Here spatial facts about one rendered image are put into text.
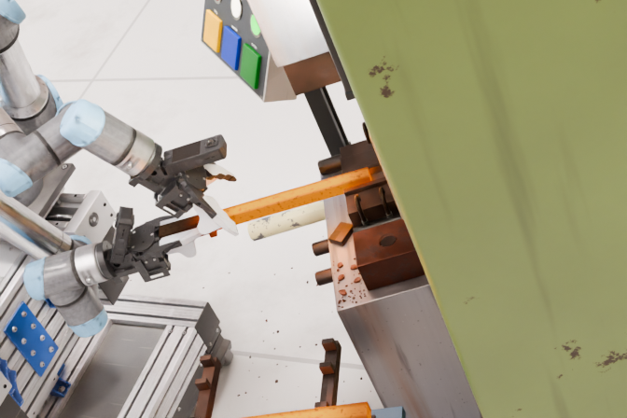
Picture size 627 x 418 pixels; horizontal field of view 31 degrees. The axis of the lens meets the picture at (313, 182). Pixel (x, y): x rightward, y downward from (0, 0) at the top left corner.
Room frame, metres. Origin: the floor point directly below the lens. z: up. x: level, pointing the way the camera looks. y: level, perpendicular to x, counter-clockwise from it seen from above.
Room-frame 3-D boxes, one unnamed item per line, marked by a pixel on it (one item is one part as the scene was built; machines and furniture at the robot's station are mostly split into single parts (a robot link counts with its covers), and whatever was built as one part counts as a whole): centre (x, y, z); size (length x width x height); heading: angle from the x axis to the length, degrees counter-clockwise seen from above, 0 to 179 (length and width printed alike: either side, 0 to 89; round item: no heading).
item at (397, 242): (1.42, -0.07, 0.95); 0.12 x 0.09 x 0.07; 78
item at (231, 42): (2.14, 0.04, 1.01); 0.07 x 0.05 x 0.07; 13
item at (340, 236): (1.54, -0.01, 0.92); 0.04 x 0.03 x 0.01; 130
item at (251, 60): (2.04, 0.01, 1.01); 0.07 x 0.05 x 0.07; 13
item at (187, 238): (1.63, 0.26, 0.98); 0.09 x 0.03 x 0.06; 75
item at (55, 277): (1.70, 0.52, 0.98); 0.11 x 0.08 x 0.09; 78
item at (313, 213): (1.96, -0.04, 0.62); 0.44 x 0.05 x 0.05; 78
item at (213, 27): (2.24, 0.06, 1.01); 0.07 x 0.05 x 0.07; 13
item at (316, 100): (2.16, -0.09, 0.54); 0.04 x 0.04 x 1.08; 78
